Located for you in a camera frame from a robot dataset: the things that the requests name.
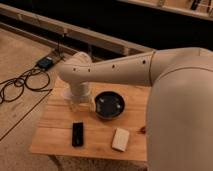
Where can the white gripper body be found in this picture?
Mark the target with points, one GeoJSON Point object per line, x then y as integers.
{"type": "Point", "coordinates": [77, 93]}

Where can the red pepper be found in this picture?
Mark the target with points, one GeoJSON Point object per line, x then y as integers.
{"type": "Point", "coordinates": [143, 130]}

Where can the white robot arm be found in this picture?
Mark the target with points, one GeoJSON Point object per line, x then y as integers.
{"type": "Point", "coordinates": [179, 115]}

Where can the dark ceramic bowl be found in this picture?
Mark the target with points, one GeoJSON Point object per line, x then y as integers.
{"type": "Point", "coordinates": [109, 105]}

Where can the white plastic cup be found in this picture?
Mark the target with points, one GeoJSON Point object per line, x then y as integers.
{"type": "Point", "coordinates": [73, 105]}

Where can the black rectangular device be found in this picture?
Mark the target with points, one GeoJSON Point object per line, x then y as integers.
{"type": "Point", "coordinates": [78, 134]}

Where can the black power adapter box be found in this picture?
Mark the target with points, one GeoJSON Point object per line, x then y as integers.
{"type": "Point", "coordinates": [45, 63]}

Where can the wooden folding table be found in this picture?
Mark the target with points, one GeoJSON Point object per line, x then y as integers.
{"type": "Point", "coordinates": [54, 131]}

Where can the white rectangular block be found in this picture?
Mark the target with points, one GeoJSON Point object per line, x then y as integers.
{"type": "Point", "coordinates": [120, 139]}

